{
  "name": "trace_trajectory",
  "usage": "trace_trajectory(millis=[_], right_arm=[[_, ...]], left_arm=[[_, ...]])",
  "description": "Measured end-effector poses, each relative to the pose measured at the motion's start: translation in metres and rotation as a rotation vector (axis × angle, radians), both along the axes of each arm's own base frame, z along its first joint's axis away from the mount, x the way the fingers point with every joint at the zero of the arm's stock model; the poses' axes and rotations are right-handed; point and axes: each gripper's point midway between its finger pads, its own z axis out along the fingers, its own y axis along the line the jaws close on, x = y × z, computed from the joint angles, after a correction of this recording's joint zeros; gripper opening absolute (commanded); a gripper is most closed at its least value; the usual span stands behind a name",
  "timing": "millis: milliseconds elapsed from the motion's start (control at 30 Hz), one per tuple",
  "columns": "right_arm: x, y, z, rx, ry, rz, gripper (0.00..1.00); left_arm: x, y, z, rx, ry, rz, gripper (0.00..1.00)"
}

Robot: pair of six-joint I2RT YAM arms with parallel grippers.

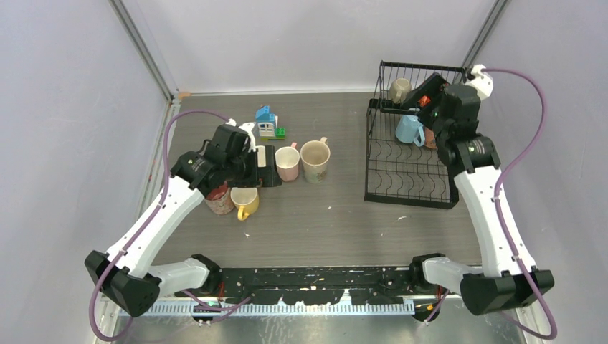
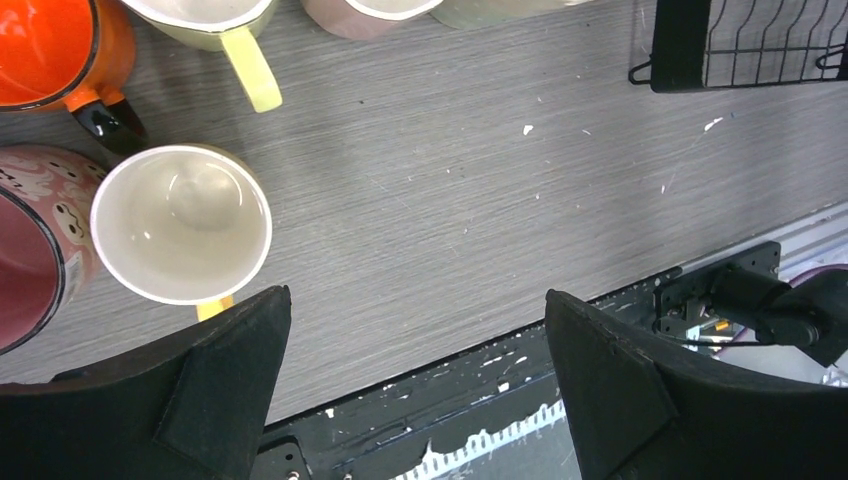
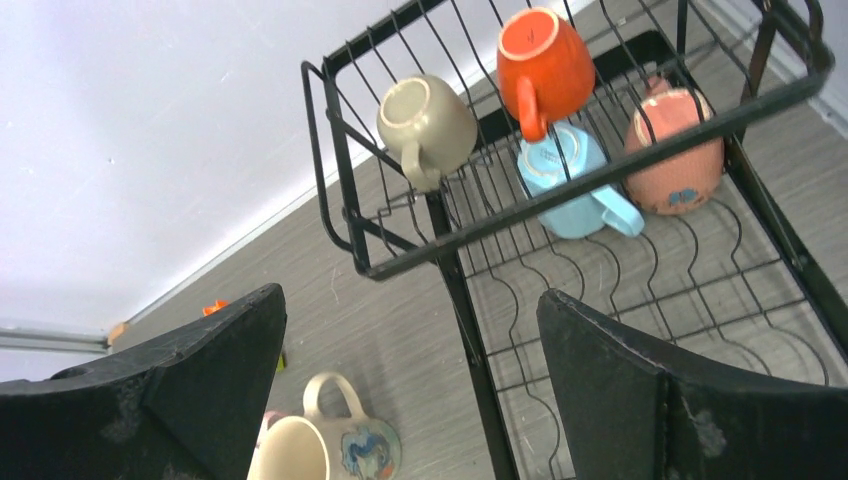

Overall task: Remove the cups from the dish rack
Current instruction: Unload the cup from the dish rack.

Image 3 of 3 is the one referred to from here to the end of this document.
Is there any beige mug shelf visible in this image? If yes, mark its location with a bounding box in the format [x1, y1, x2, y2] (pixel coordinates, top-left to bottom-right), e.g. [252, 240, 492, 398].
[376, 74, 478, 192]

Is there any pink faceted mug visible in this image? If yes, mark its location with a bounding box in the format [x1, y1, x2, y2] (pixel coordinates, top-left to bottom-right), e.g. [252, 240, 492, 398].
[255, 410, 288, 450]

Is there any orange mug shelf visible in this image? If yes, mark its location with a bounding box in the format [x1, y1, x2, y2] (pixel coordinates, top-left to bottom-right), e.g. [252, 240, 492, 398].
[497, 7, 596, 143]

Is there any tall cream dragon mug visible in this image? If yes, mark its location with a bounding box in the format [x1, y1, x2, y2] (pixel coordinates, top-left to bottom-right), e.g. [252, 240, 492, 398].
[247, 371, 402, 480]

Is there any black wire dish rack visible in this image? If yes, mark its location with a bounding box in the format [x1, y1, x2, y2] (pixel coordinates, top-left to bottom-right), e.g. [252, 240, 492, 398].
[300, 1, 847, 479]

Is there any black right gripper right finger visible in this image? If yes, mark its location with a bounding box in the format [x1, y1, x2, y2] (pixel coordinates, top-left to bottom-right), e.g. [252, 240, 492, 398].
[536, 289, 847, 479]

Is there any salmon pink mug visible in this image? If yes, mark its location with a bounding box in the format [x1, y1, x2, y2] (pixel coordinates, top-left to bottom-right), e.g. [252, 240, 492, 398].
[623, 76, 724, 215]

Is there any light blue mug in rack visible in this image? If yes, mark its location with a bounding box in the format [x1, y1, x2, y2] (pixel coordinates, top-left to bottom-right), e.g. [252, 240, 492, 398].
[515, 121, 646, 241]

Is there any toy brick house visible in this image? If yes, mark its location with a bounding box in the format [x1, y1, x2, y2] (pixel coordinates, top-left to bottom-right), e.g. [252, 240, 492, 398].
[201, 299, 289, 374]

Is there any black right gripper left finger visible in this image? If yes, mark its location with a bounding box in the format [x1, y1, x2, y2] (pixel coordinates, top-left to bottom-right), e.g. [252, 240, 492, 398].
[1, 283, 287, 479]

